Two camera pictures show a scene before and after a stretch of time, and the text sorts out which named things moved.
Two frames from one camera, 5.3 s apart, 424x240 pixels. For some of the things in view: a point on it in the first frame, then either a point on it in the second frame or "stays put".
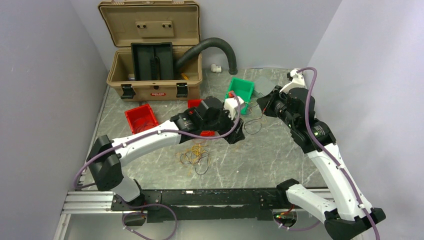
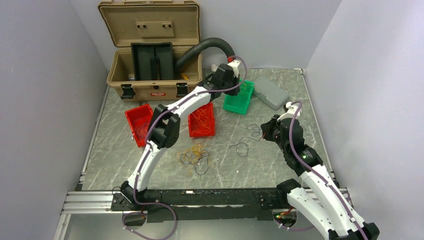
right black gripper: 266,103 → 267,127
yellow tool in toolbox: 184,76 stays put
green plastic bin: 243,89 stays put
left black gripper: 237,134 → 234,92
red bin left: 141,118 stays put
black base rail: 243,204 stays put
